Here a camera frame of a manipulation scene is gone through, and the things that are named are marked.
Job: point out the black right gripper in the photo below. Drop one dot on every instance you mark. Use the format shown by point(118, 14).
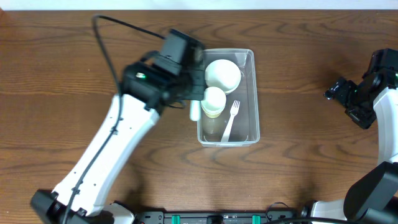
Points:
point(348, 87)

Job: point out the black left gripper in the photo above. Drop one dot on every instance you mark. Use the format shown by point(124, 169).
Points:
point(201, 84)

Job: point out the light teal plastic spoon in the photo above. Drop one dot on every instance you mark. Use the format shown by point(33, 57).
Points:
point(195, 110)

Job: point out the white plastic cup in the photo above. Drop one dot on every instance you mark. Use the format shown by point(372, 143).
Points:
point(214, 100)

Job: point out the white plastic bowl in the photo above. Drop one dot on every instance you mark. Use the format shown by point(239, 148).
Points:
point(223, 74)

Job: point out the yellow plastic cup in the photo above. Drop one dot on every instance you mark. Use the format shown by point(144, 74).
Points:
point(213, 115)

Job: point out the white plastic fork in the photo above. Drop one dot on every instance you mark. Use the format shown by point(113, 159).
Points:
point(233, 112)

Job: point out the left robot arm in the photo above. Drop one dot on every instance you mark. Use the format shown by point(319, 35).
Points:
point(144, 92)

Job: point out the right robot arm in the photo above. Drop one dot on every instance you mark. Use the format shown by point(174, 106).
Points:
point(372, 199)

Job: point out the clear plastic container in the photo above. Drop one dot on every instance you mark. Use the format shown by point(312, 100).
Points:
point(245, 129)

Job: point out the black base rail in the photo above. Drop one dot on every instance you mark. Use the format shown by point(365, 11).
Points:
point(199, 217)

